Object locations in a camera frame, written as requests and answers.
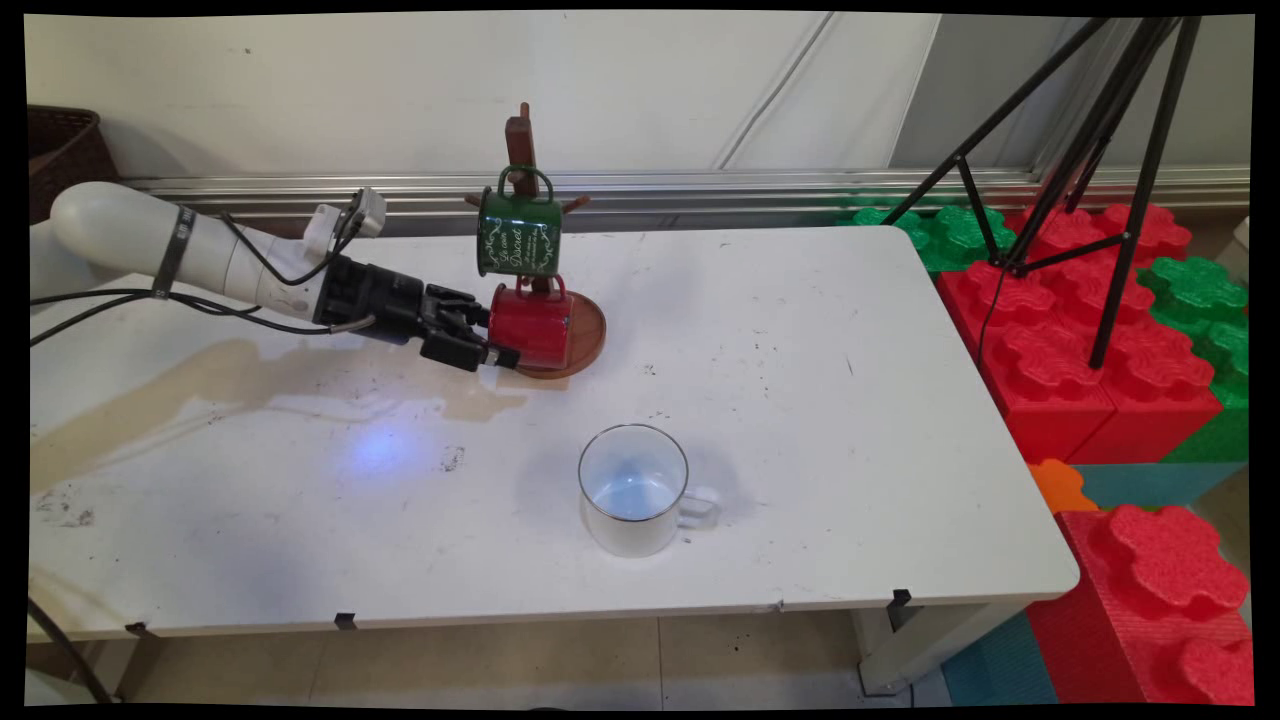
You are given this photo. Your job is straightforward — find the red foam block large studs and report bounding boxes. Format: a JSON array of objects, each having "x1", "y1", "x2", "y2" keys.
[{"x1": 1028, "y1": 503, "x2": 1256, "y2": 706}]

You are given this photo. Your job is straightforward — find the black tripod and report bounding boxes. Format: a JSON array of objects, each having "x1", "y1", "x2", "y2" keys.
[{"x1": 880, "y1": 15, "x2": 1206, "y2": 371}]

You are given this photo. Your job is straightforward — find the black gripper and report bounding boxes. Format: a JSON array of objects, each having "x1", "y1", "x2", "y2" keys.
[{"x1": 314, "y1": 255, "x2": 522, "y2": 374}]

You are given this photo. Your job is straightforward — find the thin black tripod cable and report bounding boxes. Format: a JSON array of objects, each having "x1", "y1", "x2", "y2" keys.
[{"x1": 974, "y1": 262, "x2": 1013, "y2": 373}]

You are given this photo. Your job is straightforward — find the tall green foam block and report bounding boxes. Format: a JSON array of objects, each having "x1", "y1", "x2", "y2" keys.
[{"x1": 1138, "y1": 255, "x2": 1251, "y2": 464}]

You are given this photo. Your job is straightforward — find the green enamel mug white lettering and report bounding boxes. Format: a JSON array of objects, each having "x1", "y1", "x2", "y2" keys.
[{"x1": 477, "y1": 165, "x2": 565, "y2": 279}]

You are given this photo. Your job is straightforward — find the red enamel mug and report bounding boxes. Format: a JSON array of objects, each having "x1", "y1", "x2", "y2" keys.
[{"x1": 488, "y1": 275, "x2": 577, "y2": 371}]

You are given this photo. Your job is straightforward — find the flat green foam block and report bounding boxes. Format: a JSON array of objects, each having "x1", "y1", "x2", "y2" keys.
[{"x1": 835, "y1": 205, "x2": 1023, "y2": 274}]

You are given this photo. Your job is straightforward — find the black strap on arm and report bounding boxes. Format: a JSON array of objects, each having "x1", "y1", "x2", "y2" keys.
[{"x1": 151, "y1": 205, "x2": 194, "y2": 300}]

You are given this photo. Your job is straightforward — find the blue foam floor mat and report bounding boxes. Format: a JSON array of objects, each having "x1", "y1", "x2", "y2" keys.
[{"x1": 940, "y1": 610, "x2": 1061, "y2": 707}]

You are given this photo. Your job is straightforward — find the brown wooden mug tree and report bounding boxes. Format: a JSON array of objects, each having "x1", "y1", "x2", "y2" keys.
[{"x1": 465, "y1": 102, "x2": 609, "y2": 381}]

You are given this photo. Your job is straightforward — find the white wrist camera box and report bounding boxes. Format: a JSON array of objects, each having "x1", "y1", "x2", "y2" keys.
[{"x1": 304, "y1": 187, "x2": 389, "y2": 253}]

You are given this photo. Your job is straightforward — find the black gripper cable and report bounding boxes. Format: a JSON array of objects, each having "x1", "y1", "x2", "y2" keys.
[{"x1": 30, "y1": 288, "x2": 378, "y2": 348}]

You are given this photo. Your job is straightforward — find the white wall cable duct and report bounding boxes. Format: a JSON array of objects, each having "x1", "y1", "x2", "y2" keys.
[{"x1": 713, "y1": 12, "x2": 837, "y2": 171}]

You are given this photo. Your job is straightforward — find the teal foam floor mat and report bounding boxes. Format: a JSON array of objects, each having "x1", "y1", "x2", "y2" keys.
[{"x1": 1072, "y1": 462, "x2": 1247, "y2": 513}]

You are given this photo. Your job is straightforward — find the orange foam piece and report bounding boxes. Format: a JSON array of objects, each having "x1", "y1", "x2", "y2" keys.
[{"x1": 1028, "y1": 458, "x2": 1099, "y2": 516}]

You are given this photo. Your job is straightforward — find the black camera cable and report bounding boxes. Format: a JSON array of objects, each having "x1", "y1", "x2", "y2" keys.
[{"x1": 219, "y1": 188, "x2": 367, "y2": 289}]

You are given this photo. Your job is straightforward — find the white table leg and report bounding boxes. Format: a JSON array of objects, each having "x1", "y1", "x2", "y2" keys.
[{"x1": 853, "y1": 600, "x2": 1023, "y2": 698}]

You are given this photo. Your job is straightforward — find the dark brown wicker basket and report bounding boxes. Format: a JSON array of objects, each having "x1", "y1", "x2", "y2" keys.
[{"x1": 27, "y1": 105, "x2": 122, "y2": 227}]

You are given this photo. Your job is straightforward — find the aluminium rail along wall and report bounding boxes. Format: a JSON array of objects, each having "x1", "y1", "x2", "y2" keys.
[{"x1": 125, "y1": 165, "x2": 1251, "y2": 241}]

